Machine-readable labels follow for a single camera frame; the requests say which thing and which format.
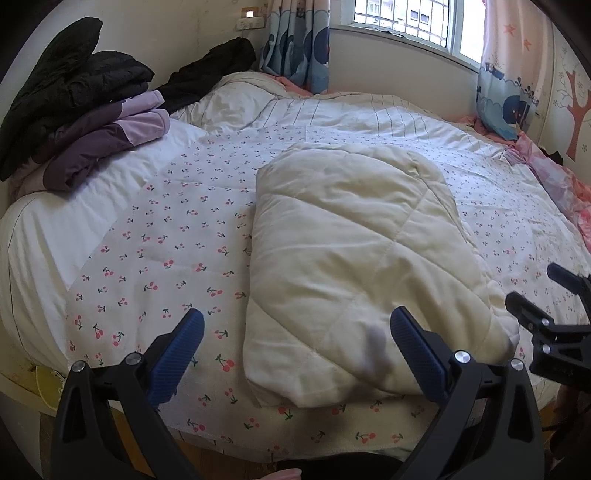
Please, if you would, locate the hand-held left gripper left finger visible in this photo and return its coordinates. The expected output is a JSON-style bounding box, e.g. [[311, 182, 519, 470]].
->
[[50, 308, 206, 480]]

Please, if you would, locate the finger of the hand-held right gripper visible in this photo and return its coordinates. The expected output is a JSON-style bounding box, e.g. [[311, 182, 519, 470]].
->
[[547, 263, 591, 298], [505, 291, 557, 344]]

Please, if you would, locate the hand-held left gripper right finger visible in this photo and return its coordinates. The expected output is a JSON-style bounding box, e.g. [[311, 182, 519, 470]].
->
[[390, 305, 546, 480]]

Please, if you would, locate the cream quilt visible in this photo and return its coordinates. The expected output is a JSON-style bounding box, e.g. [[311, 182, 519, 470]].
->
[[242, 142, 522, 409]]

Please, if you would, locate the pink floral blanket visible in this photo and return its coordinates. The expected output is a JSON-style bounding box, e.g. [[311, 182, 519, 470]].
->
[[512, 131, 591, 252]]

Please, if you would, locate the cherry print bed quilt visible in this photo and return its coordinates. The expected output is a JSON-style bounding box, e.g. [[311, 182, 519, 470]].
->
[[0, 71, 591, 462]]

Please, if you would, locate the white wardrobe with tree decor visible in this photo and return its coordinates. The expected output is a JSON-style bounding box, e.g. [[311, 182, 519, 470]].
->
[[531, 28, 591, 185]]

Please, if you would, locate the pink and blue cartoon curtain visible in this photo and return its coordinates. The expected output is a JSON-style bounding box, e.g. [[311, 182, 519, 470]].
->
[[259, 0, 331, 93], [475, 0, 555, 141]]

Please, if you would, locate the purple jacket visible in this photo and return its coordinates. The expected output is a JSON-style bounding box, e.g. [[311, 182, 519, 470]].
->
[[9, 90, 171, 199]]

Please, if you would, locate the black quilted jacket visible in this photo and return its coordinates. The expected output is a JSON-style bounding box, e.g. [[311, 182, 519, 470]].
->
[[46, 51, 155, 134]]

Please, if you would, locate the pink bed sheet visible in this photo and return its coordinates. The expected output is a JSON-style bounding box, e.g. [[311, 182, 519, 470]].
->
[[276, 76, 315, 99]]

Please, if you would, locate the window with metal bars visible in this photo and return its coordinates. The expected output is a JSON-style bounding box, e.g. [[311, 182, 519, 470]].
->
[[330, 0, 485, 72]]

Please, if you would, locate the black fleece garment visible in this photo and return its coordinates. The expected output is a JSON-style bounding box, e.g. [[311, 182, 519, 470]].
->
[[0, 17, 103, 181]]

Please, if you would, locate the cream bed frame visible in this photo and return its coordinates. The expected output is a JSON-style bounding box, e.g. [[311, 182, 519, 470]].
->
[[0, 357, 61, 409]]

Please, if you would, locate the wall switch panel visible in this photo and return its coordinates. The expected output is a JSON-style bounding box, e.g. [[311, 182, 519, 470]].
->
[[235, 4, 269, 31]]

